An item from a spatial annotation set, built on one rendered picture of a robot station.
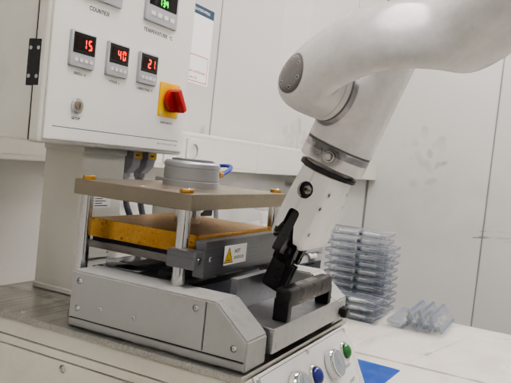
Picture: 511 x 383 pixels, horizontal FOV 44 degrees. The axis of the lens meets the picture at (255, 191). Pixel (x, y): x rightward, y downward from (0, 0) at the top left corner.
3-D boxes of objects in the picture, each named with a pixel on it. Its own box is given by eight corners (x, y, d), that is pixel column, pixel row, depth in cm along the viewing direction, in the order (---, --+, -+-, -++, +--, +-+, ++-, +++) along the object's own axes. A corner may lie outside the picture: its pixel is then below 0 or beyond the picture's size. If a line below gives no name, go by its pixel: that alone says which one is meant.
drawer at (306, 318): (73, 309, 84) (78, 251, 84) (167, 287, 104) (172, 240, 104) (271, 362, 71) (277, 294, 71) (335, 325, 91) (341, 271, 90)
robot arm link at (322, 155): (357, 159, 73) (345, 182, 74) (377, 163, 81) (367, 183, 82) (297, 130, 77) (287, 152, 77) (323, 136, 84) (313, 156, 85)
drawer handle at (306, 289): (271, 319, 75) (274, 286, 75) (317, 300, 88) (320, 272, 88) (287, 323, 74) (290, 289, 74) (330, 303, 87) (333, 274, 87)
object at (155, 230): (88, 246, 84) (95, 175, 84) (180, 235, 104) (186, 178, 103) (197, 268, 76) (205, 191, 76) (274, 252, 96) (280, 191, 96)
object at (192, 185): (33, 240, 84) (41, 143, 84) (166, 228, 112) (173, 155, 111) (185, 271, 73) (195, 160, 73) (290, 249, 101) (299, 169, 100)
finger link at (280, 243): (278, 238, 75) (280, 262, 79) (315, 194, 78) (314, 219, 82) (270, 234, 75) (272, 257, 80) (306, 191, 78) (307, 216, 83)
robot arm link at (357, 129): (328, 147, 73) (382, 166, 78) (379, 39, 70) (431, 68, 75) (292, 125, 79) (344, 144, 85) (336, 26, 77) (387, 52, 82)
